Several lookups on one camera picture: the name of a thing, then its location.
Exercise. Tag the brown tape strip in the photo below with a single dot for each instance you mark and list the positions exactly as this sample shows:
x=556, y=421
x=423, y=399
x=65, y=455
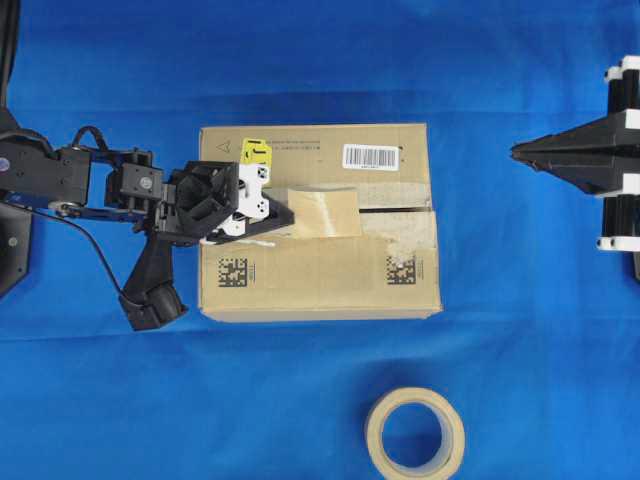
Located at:
x=320, y=213

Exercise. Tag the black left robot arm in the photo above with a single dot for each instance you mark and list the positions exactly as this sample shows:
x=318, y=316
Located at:
x=85, y=179

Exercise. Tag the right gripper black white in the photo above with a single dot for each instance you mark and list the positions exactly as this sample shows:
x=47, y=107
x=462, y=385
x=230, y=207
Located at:
x=616, y=177

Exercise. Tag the yellow sticker label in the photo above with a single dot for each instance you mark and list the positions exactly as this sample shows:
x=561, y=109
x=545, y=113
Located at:
x=256, y=151

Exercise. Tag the cardboard box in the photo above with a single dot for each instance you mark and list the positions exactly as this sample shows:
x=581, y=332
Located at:
x=391, y=271

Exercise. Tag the blue table cloth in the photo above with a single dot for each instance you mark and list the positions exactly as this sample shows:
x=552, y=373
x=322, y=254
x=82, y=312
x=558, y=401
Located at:
x=537, y=346

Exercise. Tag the brown packing tape roll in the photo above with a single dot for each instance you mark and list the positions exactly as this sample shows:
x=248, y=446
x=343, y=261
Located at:
x=415, y=433

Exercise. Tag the white barcode label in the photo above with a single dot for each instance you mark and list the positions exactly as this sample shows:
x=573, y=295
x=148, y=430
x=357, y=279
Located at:
x=371, y=157

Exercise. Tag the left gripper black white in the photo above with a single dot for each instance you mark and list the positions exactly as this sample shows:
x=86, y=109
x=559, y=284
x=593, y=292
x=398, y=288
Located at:
x=207, y=202

